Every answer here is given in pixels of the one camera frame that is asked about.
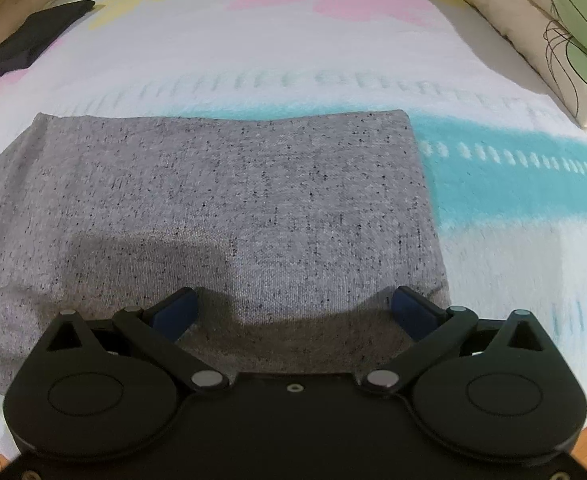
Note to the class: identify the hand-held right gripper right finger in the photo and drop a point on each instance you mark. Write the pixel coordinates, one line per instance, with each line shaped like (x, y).
(413, 314)

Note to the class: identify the black folded cloth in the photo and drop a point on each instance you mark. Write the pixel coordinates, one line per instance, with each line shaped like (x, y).
(36, 35)

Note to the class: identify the cream floral pillow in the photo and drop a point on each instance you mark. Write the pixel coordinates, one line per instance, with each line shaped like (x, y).
(573, 5)
(518, 25)

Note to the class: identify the grey pants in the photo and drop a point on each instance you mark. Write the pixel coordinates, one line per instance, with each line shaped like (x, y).
(233, 200)

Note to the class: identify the pastel flower printed blanket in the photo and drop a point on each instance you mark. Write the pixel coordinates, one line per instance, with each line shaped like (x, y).
(283, 60)

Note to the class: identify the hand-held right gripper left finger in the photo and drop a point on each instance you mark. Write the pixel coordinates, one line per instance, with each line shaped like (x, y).
(176, 314)

